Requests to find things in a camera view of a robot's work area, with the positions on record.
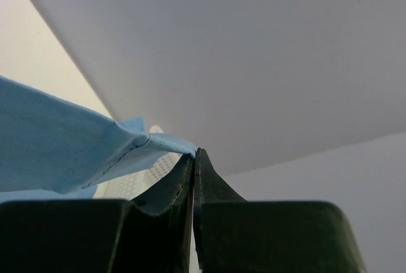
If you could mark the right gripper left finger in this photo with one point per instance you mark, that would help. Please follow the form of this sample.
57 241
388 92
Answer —
150 233

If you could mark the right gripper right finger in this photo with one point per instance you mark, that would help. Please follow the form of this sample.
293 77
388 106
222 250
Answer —
236 235

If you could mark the light blue long sleeve shirt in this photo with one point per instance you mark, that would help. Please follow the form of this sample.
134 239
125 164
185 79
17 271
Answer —
55 149

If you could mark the white plastic basket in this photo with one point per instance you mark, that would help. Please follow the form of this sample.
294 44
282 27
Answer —
132 185

